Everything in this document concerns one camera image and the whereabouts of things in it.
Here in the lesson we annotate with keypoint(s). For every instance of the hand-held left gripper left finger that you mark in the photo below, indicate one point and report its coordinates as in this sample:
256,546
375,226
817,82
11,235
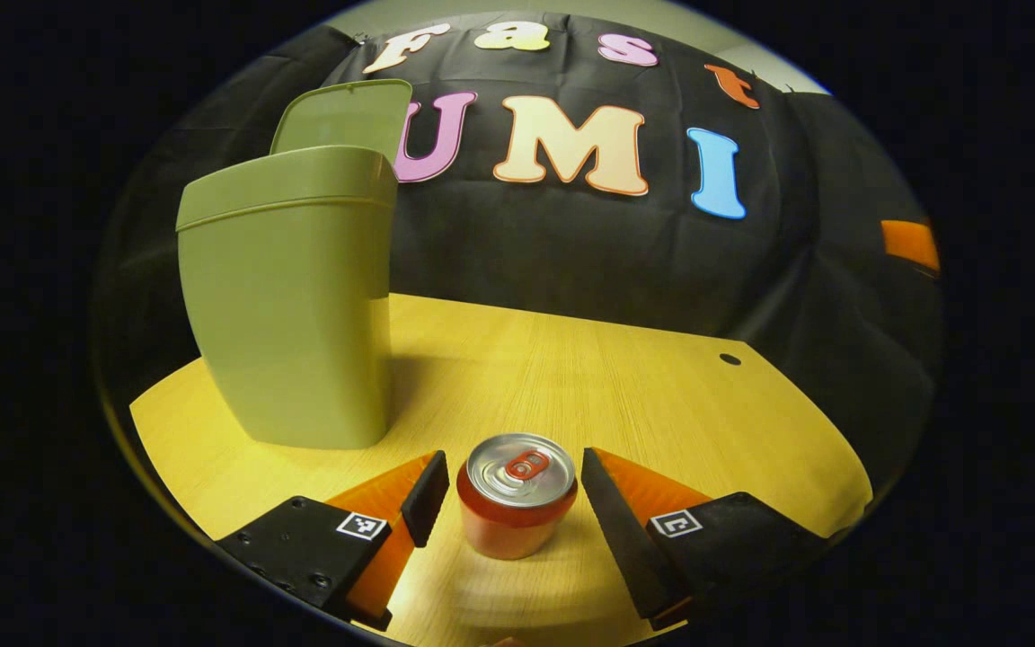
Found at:
426,499

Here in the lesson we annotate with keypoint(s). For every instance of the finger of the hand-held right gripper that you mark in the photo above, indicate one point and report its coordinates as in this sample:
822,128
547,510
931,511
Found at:
911,244

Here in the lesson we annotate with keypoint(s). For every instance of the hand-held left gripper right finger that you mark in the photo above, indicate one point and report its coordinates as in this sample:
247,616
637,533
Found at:
616,526

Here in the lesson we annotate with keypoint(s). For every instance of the red pop can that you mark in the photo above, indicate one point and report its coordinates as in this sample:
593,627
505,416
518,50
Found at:
517,503

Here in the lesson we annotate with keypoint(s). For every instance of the green desktop garbage bin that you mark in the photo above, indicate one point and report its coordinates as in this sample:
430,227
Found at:
293,305

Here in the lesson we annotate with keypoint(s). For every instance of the wooden desktop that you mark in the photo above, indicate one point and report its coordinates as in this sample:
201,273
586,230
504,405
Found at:
589,386

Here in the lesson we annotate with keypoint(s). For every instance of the black backdrop cloth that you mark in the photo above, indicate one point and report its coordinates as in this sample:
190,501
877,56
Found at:
571,243

